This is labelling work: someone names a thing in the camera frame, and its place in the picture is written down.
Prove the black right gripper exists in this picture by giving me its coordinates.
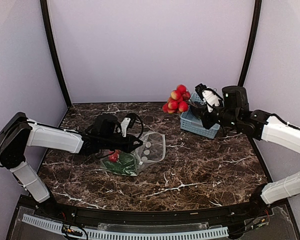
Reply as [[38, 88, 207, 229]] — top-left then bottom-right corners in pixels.
[[195, 98, 240, 129]]

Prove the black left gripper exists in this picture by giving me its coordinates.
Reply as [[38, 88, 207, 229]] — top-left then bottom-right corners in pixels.
[[100, 133, 143, 153]]

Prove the clear zip top bag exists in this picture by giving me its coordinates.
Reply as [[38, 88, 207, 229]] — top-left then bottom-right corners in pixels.
[[100, 131, 166, 176]]

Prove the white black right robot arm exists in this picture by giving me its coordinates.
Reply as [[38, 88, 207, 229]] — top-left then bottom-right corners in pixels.
[[195, 84, 300, 217]]

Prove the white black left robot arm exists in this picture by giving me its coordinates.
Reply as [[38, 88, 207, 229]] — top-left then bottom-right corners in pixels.
[[0, 112, 143, 218]]

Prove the red fake tomato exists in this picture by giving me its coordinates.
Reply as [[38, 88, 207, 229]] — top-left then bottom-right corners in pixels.
[[108, 150, 120, 163]]

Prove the green fake vegetable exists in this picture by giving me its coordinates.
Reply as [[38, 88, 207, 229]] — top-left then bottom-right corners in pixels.
[[100, 152, 138, 176]]

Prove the light blue perforated basket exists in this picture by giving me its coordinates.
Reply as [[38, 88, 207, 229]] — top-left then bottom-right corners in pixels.
[[180, 92, 221, 140]]

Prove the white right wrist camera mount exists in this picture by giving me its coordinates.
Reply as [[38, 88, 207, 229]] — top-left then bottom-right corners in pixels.
[[202, 88, 223, 113]]

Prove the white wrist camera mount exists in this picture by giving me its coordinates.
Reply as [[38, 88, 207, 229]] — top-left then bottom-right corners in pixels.
[[202, 88, 223, 113], [120, 117, 131, 138]]

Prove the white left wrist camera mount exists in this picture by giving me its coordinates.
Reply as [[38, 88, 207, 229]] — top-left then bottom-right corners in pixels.
[[120, 117, 131, 138]]

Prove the black front mounting rail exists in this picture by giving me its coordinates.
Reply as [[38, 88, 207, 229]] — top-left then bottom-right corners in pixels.
[[42, 202, 266, 226]]

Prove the white slotted cable duct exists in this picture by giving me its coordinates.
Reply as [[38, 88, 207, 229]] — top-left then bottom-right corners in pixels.
[[22, 214, 229, 240]]

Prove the black corner frame post right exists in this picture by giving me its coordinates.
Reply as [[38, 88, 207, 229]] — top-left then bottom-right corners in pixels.
[[237, 0, 262, 87]]

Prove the black corner frame post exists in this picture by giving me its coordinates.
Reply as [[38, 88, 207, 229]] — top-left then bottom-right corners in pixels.
[[39, 0, 72, 109], [237, 0, 262, 87]]

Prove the black corner frame post left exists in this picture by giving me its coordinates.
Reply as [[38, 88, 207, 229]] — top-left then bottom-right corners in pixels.
[[39, 0, 72, 109]]

